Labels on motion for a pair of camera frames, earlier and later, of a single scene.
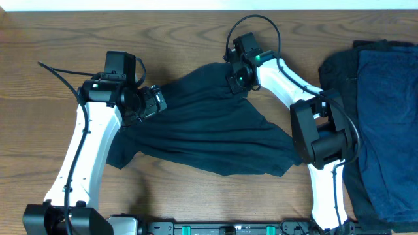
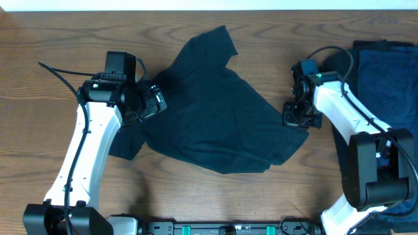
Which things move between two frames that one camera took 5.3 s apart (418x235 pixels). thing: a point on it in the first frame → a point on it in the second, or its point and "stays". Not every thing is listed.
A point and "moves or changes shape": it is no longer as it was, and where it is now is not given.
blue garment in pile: x=387 y=122 stays
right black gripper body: x=238 y=83 → x=301 y=115
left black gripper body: x=146 y=105 stays
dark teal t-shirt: x=206 y=125 moves or changes shape
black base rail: x=240 y=227 stays
